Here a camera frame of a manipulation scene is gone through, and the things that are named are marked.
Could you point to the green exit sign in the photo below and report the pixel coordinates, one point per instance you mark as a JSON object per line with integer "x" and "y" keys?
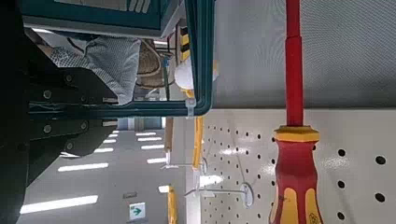
{"x": 137, "y": 211}

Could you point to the grey stand base panel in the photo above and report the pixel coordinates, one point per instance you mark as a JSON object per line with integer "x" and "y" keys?
{"x": 342, "y": 56}

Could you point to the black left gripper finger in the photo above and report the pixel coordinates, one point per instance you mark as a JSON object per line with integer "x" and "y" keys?
{"x": 65, "y": 137}
{"x": 68, "y": 85}

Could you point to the red and yellow screwdriver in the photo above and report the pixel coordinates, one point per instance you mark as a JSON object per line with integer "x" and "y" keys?
{"x": 295, "y": 171}

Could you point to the tan woven object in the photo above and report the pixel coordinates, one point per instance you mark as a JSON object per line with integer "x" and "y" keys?
{"x": 149, "y": 68}

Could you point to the white pegboard hook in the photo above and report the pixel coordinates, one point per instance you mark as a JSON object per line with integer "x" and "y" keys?
{"x": 204, "y": 165}
{"x": 247, "y": 194}

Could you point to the yellow black striped barrier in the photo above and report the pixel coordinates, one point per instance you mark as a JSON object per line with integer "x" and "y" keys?
{"x": 185, "y": 43}

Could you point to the cream perforated pegboard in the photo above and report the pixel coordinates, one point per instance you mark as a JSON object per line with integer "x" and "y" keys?
{"x": 342, "y": 168}

